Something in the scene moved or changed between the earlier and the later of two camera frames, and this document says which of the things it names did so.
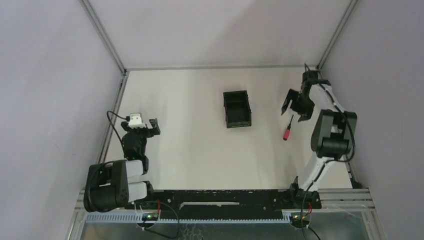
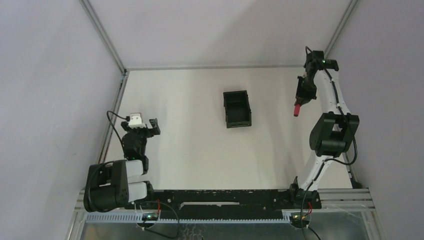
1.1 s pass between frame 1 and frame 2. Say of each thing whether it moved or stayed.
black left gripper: stayed
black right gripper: moved
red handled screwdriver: moved
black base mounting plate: stayed
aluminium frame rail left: stayed
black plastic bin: stayed
